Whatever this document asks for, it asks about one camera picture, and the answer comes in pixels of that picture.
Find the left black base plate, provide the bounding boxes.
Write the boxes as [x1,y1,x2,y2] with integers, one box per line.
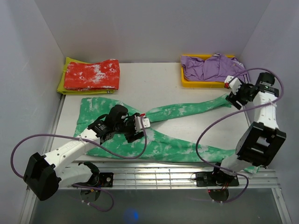
[77,172,114,189]

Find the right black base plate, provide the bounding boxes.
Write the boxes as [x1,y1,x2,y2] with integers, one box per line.
[195,171,239,187]

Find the aluminium rail frame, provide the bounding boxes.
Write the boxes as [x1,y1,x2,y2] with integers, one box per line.
[66,155,281,190]

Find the yellow folded trousers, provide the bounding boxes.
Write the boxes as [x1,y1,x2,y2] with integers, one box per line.
[57,57,115,95]

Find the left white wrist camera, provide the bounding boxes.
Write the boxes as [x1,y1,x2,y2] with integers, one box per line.
[134,114,150,133]

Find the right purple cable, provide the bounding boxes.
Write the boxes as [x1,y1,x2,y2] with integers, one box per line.
[196,68,285,204]

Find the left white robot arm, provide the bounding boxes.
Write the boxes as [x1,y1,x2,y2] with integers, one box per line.
[23,105,150,201]

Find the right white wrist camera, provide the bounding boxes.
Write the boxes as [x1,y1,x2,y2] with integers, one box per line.
[224,76,242,95]

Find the yellow plastic tray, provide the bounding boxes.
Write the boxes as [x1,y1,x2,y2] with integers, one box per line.
[180,54,225,88]

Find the green tie-dye trousers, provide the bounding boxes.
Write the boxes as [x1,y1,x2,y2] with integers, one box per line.
[74,95,235,162]

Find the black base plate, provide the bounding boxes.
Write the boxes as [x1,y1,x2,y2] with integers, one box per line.
[195,171,239,187]
[77,172,114,189]

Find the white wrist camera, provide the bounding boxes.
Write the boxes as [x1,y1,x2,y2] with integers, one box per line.
[134,114,150,133]
[224,76,242,95]

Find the red tie-dye folded trousers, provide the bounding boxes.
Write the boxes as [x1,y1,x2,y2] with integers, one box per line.
[64,59,120,91]

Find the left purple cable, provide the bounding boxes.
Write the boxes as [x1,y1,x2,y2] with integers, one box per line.
[11,121,148,212]

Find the purple cable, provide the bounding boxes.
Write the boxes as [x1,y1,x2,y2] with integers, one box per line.
[11,121,148,212]
[196,68,285,204]

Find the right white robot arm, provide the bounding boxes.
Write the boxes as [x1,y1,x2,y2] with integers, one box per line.
[211,72,286,185]

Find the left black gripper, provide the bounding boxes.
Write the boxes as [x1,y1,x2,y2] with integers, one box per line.
[114,113,144,143]

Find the purple trousers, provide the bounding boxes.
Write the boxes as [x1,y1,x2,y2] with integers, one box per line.
[180,53,245,82]

